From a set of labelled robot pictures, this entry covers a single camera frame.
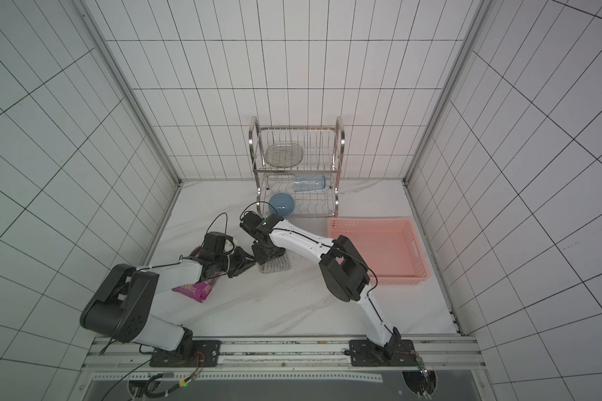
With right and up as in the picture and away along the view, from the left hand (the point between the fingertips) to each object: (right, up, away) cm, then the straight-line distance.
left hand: (255, 263), depth 90 cm
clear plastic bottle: (+20, +32, +23) cm, 44 cm away
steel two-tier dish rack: (+16, +34, -4) cm, 38 cm away
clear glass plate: (+11, +40, +1) cm, 42 cm away
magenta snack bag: (-16, -7, -9) cm, 20 cm away
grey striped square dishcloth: (+10, +2, -9) cm, 14 cm away
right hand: (+2, +1, -2) cm, 3 cm away
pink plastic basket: (+52, +5, +6) cm, 52 cm away
